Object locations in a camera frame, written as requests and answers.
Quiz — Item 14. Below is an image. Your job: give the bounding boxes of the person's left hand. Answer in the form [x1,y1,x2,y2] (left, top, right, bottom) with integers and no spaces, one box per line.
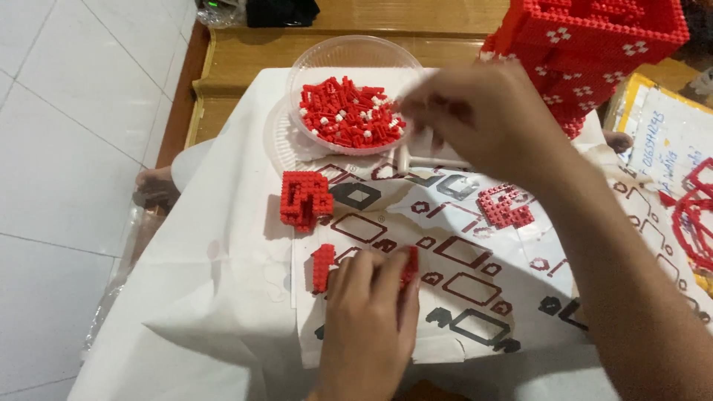
[312,248,422,393]

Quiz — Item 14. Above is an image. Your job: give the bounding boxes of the person's right hand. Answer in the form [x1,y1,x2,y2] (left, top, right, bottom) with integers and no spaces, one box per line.
[398,61,568,186]

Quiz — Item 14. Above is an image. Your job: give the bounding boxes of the red brick frame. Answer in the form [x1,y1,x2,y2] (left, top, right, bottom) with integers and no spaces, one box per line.
[311,244,420,294]

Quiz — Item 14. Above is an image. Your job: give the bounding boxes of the white brick separator tool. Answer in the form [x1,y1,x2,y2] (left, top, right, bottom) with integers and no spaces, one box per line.
[395,146,471,175]

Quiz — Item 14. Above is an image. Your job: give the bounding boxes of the pile of red white bricks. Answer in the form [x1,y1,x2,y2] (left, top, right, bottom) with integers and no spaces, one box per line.
[299,76,406,150]

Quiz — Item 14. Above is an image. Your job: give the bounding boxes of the clear plastic bowl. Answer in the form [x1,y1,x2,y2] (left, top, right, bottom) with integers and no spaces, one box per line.
[286,35,424,157]

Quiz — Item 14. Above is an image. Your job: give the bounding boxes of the flat red brick plate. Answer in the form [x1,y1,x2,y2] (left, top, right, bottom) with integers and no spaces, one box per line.
[477,184,535,230]

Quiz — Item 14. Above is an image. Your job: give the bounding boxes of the white ribbed plastic lid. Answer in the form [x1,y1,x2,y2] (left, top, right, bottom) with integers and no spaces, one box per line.
[263,97,357,175]

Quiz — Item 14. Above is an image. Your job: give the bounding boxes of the chunky red brick block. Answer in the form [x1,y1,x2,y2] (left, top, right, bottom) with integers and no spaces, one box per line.
[279,170,335,234]

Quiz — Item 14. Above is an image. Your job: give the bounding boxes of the printed building instruction sheet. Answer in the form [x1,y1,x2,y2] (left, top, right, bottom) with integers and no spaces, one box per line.
[291,162,591,369]

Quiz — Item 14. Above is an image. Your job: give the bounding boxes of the tall red brick tower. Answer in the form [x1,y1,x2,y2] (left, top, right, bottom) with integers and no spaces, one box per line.
[480,0,691,140]

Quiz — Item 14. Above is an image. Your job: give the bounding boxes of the black bag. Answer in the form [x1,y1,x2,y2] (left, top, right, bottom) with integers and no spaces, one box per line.
[246,0,321,29]

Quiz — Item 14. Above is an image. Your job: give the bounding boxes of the wooden steps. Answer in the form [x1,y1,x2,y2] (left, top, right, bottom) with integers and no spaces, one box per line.
[185,0,700,148]

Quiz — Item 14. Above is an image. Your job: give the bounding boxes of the yellow edged handwritten parcel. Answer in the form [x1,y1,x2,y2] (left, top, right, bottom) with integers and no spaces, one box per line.
[604,72,713,193]

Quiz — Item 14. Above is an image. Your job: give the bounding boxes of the clear plastic bag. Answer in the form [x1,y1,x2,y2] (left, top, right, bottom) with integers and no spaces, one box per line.
[195,0,248,27]

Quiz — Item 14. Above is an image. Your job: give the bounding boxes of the creased instruction sheet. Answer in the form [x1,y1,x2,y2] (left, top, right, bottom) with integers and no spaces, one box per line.
[604,164,713,326]

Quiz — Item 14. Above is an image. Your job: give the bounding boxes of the white table cloth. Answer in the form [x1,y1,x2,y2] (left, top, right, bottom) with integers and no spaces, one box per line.
[67,67,713,401]

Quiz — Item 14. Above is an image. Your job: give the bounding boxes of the person's left foot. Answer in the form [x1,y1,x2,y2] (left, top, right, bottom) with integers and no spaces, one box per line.
[135,166,182,211]

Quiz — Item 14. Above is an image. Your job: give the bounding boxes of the round red brick wheel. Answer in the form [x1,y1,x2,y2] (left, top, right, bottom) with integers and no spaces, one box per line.
[659,157,713,274]

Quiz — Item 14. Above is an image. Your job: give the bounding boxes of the clear plastic sheet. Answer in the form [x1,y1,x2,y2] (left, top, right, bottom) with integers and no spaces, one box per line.
[81,203,154,360]

